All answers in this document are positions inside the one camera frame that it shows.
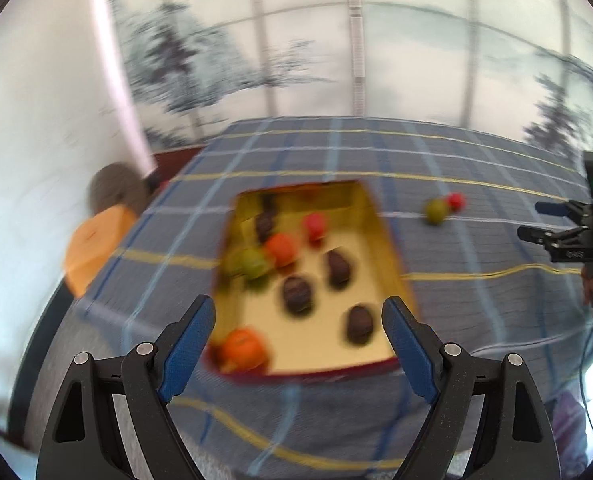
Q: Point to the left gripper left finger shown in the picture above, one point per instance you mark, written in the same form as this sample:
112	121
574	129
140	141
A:
82	439

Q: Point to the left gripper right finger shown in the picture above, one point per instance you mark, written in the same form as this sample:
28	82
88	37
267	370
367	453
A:
514	438

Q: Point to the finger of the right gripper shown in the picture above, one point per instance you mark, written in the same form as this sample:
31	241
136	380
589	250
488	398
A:
544	237
571	209

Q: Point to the small red tomato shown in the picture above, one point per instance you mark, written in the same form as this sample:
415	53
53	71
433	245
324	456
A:
456	201

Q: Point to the large green tomato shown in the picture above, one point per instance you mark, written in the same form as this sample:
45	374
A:
436	211

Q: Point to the small green tomato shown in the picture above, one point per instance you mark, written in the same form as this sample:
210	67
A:
253	264

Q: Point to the orange tangerine near corner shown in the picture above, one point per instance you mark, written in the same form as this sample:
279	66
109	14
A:
242	351

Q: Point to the orange stool cushion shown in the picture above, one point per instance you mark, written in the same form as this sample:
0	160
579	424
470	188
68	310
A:
92	244

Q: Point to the landscape painted folding screen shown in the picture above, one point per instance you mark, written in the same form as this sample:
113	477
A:
522	69

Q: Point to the dark brown passion fruit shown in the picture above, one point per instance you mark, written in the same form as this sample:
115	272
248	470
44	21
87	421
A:
297	295

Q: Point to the orange tangerine in tray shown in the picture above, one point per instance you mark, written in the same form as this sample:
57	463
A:
281	250

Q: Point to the round grey millstone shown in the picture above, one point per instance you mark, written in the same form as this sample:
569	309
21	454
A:
117	184

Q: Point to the gold rectangular tin tray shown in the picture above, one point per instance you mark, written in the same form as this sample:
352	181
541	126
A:
312	345

